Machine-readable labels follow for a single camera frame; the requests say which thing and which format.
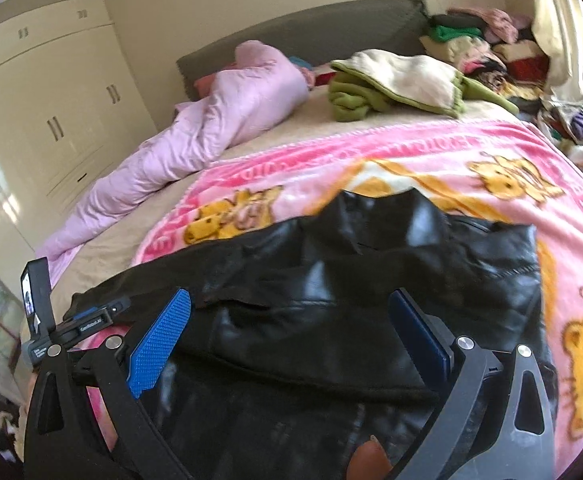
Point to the green and cream folded blanket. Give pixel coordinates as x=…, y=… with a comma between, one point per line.
x=411, y=77

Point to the pile of folded clothes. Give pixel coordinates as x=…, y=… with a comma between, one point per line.
x=476, y=45

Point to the cream curtain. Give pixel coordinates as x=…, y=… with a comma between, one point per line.
x=561, y=25

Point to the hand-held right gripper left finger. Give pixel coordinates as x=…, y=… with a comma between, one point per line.
x=160, y=340

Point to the pink pillow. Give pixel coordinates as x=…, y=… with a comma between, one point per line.
x=205, y=85

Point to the pink printed blanket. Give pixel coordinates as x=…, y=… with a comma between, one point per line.
x=421, y=160

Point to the black leather jacket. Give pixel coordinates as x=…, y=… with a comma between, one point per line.
x=321, y=270

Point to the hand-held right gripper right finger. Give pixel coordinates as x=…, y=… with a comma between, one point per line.
x=421, y=341

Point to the grey bed headboard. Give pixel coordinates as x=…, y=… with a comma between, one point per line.
x=321, y=35

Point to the basket of clothes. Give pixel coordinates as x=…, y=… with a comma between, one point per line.
x=579, y=127

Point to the pink quilt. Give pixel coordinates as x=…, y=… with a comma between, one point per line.
x=196, y=130

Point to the cream wardrobe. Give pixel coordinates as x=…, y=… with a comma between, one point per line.
x=56, y=110

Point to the red cloth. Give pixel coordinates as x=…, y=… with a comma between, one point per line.
x=327, y=79

